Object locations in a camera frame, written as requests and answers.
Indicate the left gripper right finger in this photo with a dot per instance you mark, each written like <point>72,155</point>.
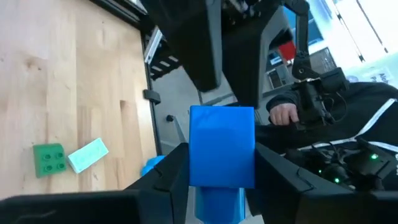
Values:
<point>295,199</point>

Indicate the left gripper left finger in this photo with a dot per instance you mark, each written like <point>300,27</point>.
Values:
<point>168,186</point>

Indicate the blue bottle-shaped toy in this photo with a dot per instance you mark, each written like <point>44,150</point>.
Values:
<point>152,165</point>

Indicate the rounded blue block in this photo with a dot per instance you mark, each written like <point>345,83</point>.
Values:
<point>220,146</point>

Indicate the light teal brick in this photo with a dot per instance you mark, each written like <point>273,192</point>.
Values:
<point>88,155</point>

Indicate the small dark green brick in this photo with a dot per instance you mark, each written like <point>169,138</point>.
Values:
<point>49,160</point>

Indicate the person's hand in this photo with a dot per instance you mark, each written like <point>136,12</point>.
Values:
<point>283,113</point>

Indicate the black table edge clip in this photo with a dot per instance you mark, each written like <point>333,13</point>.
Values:
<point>152,96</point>

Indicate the person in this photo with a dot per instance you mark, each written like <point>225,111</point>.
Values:
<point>357,105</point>

